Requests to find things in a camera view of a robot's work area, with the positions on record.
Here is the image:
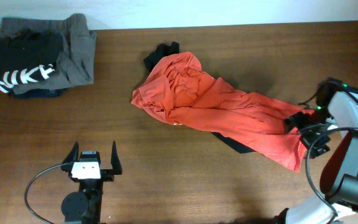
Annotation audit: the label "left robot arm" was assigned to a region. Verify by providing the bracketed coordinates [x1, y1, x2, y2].
[61, 142, 122, 224]

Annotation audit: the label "orange red t-shirt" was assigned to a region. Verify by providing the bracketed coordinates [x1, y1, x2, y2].
[131, 52, 306, 172]

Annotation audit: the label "dark navy folded garment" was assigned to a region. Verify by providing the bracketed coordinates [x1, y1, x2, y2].
[7, 89, 65, 99]

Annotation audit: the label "black folded shirt white letters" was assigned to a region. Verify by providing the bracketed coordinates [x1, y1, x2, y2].
[0, 29, 63, 93]

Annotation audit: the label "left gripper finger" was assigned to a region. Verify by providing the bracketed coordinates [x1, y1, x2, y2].
[111, 141, 122, 175]
[63, 142, 79, 163]

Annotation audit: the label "grey folded pants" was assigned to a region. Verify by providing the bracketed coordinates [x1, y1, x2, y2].
[0, 14, 97, 95]

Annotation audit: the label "black t-shirt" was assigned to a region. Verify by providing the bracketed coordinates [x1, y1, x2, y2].
[143, 42, 180, 72]

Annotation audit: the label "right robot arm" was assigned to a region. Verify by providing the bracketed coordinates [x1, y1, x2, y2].
[273, 78, 358, 224]

